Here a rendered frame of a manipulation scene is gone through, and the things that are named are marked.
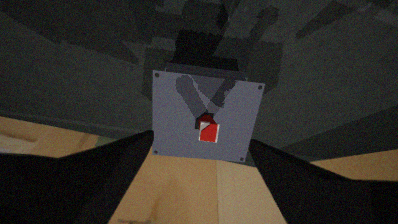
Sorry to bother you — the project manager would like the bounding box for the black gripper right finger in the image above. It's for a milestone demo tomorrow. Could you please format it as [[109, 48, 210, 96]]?
[[248, 139, 398, 224]]

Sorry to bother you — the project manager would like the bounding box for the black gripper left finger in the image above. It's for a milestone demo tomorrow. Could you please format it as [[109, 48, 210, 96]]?
[[0, 130, 154, 224]]

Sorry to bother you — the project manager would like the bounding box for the grey sloped panel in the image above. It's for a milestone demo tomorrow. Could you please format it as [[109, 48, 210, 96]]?
[[152, 62, 265, 162]]

